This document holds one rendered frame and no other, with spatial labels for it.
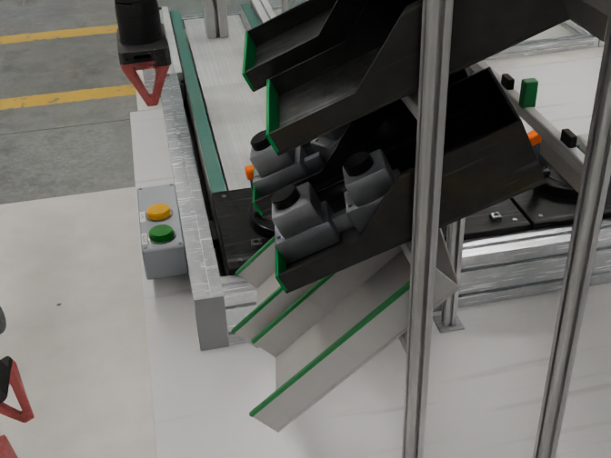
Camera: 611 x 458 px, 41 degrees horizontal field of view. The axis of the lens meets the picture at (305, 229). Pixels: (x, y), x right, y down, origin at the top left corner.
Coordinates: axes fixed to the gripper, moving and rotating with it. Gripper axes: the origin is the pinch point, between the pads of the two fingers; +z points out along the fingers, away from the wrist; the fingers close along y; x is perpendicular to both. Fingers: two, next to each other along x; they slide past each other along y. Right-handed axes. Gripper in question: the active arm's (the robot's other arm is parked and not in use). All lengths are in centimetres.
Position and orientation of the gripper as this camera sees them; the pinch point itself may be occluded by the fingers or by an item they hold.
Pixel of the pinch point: (151, 99)
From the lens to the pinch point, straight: 118.8
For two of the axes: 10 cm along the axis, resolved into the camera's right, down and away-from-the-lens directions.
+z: 0.5, 8.4, 5.5
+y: -2.0, -5.3, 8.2
